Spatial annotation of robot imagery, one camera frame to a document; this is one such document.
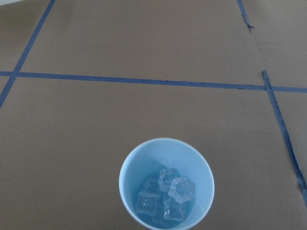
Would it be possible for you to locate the light blue plastic cup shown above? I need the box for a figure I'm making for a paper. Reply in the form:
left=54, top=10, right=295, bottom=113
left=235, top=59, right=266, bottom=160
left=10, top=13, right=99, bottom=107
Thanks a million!
left=118, top=138, right=215, bottom=230

